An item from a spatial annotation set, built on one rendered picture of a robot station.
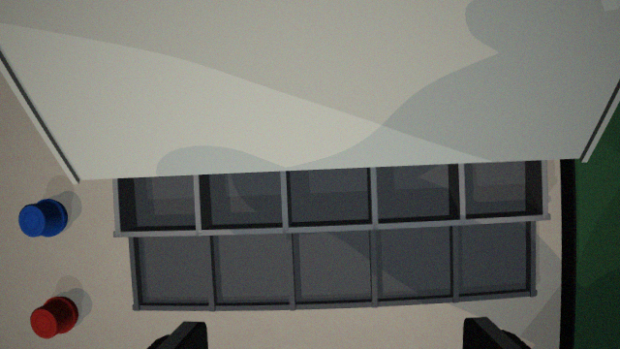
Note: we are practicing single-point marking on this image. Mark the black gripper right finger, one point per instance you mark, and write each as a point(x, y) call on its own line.
point(481, 333)

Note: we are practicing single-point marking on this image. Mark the red plug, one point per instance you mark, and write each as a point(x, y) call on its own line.
point(57, 315)

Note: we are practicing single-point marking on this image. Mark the blue plastic cap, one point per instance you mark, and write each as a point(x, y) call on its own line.
point(47, 218)

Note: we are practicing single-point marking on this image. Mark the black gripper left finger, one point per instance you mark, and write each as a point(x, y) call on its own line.
point(189, 335)

